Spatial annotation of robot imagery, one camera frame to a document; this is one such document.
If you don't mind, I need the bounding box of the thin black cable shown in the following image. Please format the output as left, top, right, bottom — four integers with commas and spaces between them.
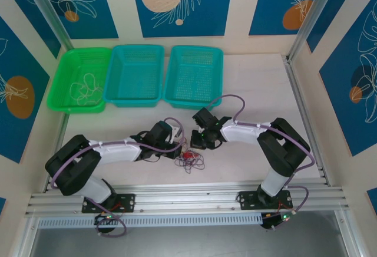
174, 139, 204, 169

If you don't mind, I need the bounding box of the thin purple cable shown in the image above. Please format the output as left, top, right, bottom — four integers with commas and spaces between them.
174, 150, 206, 175

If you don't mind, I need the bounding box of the thin white cable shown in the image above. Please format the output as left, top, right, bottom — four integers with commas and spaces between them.
70, 73, 104, 106

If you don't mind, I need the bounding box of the teal plastic basket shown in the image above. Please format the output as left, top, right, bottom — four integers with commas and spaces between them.
102, 44, 165, 108
162, 44, 224, 112

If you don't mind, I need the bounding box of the green plastic basket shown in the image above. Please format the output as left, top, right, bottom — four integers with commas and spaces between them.
47, 47, 113, 114

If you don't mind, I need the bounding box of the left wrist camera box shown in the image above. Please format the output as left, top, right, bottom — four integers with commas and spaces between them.
170, 124, 181, 145

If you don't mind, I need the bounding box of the right arm purple camera cable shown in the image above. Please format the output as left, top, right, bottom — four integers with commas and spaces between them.
208, 94, 316, 232

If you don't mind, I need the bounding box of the arm purple camera cable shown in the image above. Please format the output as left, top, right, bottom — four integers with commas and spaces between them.
208, 94, 316, 232
49, 117, 185, 237

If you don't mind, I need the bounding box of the aluminium rail frame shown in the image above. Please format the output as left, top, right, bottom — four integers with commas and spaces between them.
25, 181, 350, 217

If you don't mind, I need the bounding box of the left arm purple camera cable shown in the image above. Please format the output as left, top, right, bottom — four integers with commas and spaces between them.
49, 117, 185, 237

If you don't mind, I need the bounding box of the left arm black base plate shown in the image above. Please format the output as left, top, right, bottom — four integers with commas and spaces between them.
81, 193, 137, 214

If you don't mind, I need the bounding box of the grey slotted cable duct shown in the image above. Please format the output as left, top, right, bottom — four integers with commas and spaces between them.
37, 213, 263, 229

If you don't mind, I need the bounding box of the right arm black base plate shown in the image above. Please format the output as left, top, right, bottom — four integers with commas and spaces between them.
237, 190, 293, 211

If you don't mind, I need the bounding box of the aluminium corner post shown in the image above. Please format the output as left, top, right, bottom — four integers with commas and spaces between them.
21, 0, 74, 52
287, 0, 336, 64

